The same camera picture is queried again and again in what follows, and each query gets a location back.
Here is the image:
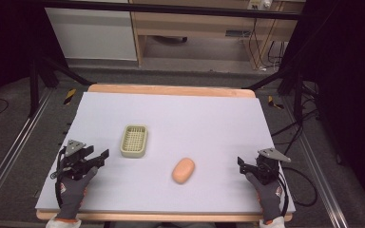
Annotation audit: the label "person's left hand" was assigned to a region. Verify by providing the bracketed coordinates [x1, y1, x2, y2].
[55, 166, 100, 221]

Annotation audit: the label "black floor cable loop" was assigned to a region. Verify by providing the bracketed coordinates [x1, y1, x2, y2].
[280, 166, 318, 208]

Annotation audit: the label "right hand-held gripper cable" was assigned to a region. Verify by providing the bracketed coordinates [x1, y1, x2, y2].
[276, 170, 290, 219]

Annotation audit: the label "black floor cables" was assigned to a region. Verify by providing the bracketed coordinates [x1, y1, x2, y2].
[270, 79, 321, 150]

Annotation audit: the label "hand-held gripper cable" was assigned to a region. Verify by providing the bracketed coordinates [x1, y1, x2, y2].
[49, 147, 68, 208]
[276, 170, 290, 219]

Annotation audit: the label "black horizontal frame bar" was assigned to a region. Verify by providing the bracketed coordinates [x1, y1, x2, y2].
[40, 0, 302, 21]

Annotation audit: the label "white cabinet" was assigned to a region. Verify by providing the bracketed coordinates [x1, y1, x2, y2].
[44, 7, 139, 62]

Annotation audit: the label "pale green soap dish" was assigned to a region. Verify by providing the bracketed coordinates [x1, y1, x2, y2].
[120, 123, 149, 159]

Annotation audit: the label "left hand-held gripper cable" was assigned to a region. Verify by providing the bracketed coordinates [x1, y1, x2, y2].
[49, 147, 68, 208]

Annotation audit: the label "hanging desk cables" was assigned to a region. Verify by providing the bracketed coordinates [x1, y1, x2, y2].
[247, 18, 287, 70]

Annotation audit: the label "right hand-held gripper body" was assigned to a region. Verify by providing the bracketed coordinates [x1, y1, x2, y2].
[249, 147, 292, 186]

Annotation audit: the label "metal floor rail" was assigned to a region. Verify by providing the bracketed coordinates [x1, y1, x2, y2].
[0, 87, 54, 220]
[280, 94, 351, 228]

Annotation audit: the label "wooden table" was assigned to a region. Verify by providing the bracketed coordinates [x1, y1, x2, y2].
[35, 83, 295, 223]

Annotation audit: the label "yellow black tape strip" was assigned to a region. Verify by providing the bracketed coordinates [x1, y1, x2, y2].
[267, 95, 285, 110]
[63, 87, 77, 105]

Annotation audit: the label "white power strip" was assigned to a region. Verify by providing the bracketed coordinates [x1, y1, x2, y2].
[247, 0, 273, 10]

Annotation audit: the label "black metal stand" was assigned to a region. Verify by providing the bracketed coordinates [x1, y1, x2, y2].
[241, 61, 319, 125]
[28, 55, 93, 119]

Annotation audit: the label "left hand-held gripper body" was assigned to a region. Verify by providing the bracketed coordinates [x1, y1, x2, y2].
[58, 139, 95, 181]

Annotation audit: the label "wooden desk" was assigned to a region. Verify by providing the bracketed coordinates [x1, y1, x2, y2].
[128, 0, 306, 69]

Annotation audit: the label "white table mat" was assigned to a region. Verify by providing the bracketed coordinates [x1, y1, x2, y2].
[34, 91, 297, 214]

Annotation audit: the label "dark curtain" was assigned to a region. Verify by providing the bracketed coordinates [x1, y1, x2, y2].
[0, 0, 47, 115]
[280, 0, 365, 220]

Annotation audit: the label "person's right hand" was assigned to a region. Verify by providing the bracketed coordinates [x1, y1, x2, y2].
[244, 172, 283, 222]

